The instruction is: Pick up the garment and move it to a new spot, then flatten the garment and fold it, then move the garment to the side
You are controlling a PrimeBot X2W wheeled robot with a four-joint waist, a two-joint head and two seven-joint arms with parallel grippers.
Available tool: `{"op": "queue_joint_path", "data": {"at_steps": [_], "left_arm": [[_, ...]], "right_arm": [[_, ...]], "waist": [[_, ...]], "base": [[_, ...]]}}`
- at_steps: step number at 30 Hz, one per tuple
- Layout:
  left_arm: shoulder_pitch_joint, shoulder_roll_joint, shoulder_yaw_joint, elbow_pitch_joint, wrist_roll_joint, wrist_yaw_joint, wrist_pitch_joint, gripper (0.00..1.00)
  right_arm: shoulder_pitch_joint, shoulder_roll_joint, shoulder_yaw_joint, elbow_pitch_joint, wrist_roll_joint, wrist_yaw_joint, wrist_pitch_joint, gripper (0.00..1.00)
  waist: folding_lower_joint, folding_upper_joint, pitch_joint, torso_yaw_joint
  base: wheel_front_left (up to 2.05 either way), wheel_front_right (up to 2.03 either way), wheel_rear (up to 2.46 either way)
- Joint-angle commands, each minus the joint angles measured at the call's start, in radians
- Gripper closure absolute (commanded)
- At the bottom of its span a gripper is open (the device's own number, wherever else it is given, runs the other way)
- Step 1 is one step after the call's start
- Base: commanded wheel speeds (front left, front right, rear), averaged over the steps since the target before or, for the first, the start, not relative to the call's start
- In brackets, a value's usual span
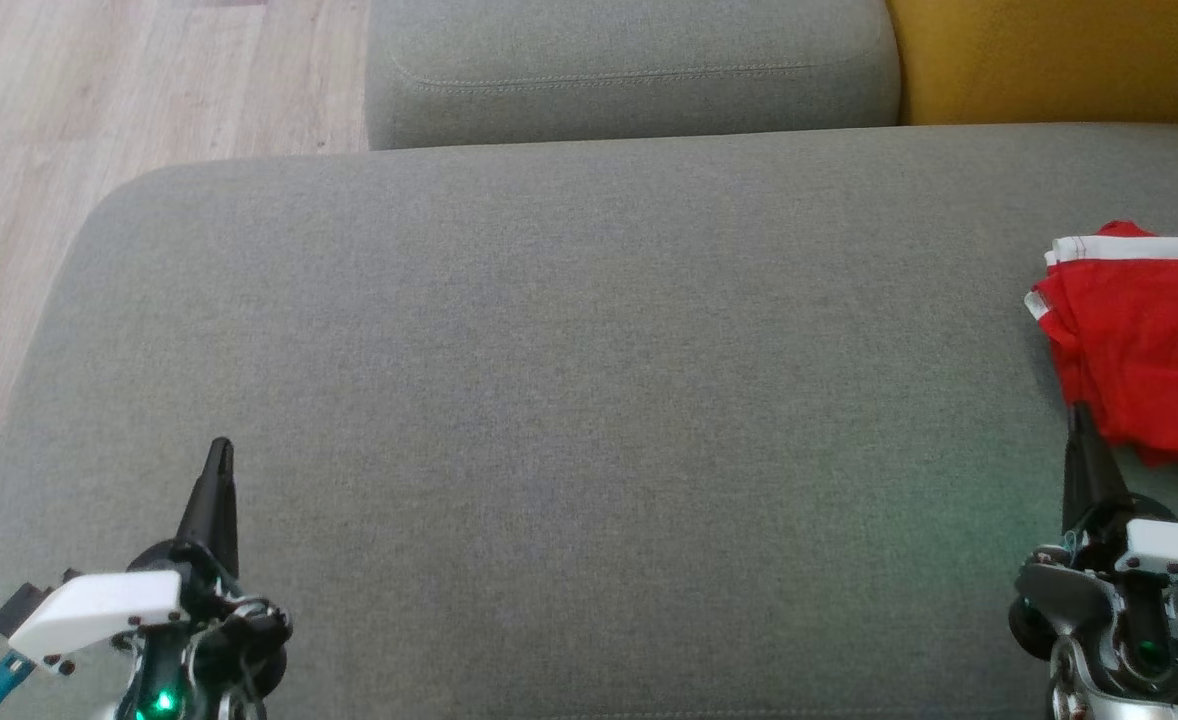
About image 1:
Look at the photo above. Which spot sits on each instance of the grey sofa back cushion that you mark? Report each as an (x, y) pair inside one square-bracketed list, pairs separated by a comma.
[(629, 70)]

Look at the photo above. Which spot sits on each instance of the red shorts with white band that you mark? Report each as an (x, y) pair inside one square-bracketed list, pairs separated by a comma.
[(1149, 340)]

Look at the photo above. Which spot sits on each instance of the grey fabric sofa seat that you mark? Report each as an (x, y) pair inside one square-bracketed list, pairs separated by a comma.
[(589, 400)]

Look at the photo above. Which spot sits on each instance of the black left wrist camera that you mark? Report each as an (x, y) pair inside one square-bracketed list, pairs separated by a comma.
[(17, 608)]

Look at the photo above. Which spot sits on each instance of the yellow cushion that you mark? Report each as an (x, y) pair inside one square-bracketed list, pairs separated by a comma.
[(1059, 55)]

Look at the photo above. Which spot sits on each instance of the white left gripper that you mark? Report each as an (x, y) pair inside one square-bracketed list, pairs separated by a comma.
[(99, 610)]

